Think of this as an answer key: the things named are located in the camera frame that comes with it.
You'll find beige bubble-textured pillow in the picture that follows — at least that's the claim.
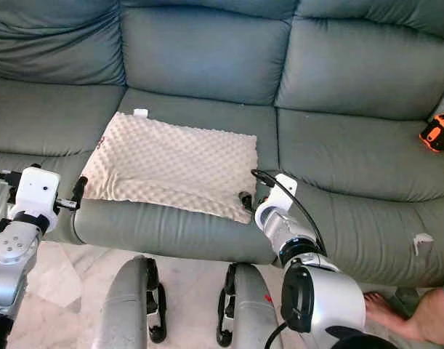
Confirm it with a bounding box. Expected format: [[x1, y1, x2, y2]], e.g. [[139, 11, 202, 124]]
[[79, 108, 259, 225]]

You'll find green leather sofa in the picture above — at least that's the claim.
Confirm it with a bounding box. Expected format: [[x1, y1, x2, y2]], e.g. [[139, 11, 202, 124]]
[[0, 0, 444, 289]]

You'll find silver right robot leg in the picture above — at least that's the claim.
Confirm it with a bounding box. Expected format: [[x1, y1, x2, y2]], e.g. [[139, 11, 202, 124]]
[[217, 261, 285, 349]]

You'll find silver robot leg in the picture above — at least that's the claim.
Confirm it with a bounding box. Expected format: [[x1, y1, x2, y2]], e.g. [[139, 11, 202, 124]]
[[217, 261, 285, 349], [90, 255, 169, 349]]

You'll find silver left robot leg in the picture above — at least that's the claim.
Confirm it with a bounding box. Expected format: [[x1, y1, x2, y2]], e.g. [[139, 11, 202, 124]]
[[90, 255, 169, 349]]

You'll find small white tag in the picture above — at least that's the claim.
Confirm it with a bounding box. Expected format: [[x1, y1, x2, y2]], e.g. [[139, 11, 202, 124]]
[[411, 232, 434, 256]]

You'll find person's bare foot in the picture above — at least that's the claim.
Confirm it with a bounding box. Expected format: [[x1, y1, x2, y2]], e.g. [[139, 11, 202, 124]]
[[363, 286, 444, 345]]

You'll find orange and black tool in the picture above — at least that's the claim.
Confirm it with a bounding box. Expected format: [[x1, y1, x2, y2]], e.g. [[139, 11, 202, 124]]
[[419, 112, 444, 154]]

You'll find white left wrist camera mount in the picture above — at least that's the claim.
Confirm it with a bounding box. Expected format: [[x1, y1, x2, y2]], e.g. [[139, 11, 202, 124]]
[[9, 165, 62, 220]]

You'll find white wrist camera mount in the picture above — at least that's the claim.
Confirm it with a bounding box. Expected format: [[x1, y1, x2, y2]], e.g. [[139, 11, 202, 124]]
[[255, 172, 298, 219], [9, 165, 62, 220]]

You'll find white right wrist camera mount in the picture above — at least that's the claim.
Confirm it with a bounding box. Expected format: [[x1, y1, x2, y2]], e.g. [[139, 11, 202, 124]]
[[255, 172, 298, 219]]

